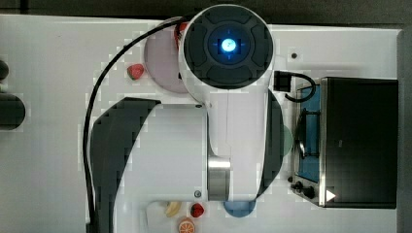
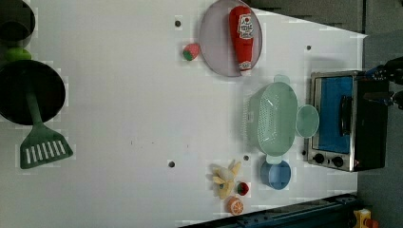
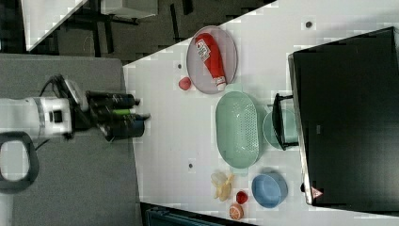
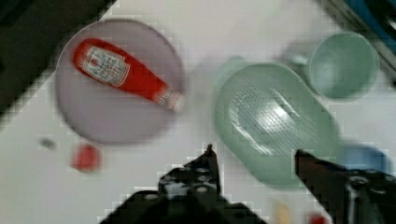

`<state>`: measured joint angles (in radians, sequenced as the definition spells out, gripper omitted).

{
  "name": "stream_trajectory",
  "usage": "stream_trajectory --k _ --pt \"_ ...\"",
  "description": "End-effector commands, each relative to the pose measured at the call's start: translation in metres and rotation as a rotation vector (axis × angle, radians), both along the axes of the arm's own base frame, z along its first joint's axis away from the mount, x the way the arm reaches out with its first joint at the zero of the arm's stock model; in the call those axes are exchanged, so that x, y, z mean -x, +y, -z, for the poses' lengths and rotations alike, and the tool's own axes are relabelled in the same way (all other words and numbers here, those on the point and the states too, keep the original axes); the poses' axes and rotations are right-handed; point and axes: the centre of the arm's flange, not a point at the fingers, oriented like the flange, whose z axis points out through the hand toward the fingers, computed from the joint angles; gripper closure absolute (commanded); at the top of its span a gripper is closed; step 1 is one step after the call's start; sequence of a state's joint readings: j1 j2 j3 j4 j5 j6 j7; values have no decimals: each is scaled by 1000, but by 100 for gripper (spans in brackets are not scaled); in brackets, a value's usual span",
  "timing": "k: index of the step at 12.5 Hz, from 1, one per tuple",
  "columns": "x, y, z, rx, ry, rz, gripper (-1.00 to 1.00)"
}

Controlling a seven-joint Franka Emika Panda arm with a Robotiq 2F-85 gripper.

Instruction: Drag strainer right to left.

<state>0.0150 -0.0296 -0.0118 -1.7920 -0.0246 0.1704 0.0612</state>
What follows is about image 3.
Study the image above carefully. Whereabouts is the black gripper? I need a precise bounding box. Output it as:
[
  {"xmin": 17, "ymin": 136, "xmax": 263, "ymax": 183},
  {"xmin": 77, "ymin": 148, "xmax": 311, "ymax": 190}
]
[{"xmin": 64, "ymin": 78, "xmax": 152, "ymax": 142}]

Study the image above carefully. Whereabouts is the mint green bowl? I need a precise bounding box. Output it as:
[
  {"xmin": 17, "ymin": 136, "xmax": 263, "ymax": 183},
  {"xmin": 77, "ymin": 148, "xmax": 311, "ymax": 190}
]
[{"xmin": 263, "ymin": 109, "xmax": 298, "ymax": 150}]

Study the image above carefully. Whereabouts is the small red strawberry toy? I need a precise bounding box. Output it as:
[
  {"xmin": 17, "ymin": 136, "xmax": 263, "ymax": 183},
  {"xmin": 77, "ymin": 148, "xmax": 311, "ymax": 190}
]
[{"xmin": 236, "ymin": 191, "xmax": 248, "ymax": 204}]

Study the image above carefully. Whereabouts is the black toaster oven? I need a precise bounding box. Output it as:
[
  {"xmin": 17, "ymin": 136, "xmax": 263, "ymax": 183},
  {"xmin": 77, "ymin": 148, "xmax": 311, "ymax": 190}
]
[{"xmin": 288, "ymin": 27, "xmax": 399, "ymax": 216}]

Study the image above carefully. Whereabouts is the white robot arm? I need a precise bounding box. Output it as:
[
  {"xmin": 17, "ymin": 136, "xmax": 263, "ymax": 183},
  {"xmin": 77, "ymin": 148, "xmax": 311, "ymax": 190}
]
[{"xmin": 1, "ymin": 74, "xmax": 151, "ymax": 142}]

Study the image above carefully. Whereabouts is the red ketchup bottle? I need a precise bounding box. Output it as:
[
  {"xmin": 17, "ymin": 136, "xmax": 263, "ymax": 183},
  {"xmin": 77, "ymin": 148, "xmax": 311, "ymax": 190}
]
[{"xmin": 195, "ymin": 33, "xmax": 227, "ymax": 90}]

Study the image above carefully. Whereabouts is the grey robot base mat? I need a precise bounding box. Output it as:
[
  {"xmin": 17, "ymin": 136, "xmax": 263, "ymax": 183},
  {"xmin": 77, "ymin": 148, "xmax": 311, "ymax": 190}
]
[{"xmin": 1, "ymin": 54, "xmax": 142, "ymax": 226}]

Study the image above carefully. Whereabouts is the blue bowl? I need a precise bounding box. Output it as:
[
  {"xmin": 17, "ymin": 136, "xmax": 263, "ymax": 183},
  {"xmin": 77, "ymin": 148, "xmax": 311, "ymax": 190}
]
[{"xmin": 251, "ymin": 172, "xmax": 288, "ymax": 208}]

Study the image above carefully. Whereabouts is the orange slice toy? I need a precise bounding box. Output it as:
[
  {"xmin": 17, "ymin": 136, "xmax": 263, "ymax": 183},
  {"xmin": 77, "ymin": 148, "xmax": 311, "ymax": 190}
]
[{"xmin": 229, "ymin": 203, "xmax": 244, "ymax": 220}]

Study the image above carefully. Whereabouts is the grey round plate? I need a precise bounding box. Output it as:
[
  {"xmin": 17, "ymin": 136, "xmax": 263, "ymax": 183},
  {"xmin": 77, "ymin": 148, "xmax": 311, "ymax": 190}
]
[{"xmin": 186, "ymin": 26, "xmax": 238, "ymax": 94}]

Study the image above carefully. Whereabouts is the mint green oval strainer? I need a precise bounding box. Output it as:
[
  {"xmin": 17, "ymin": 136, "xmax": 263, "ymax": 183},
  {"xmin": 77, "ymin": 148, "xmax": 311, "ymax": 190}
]
[{"xmin": 215, "ymin": 84, "xmax": 265, "ymax": 175}]

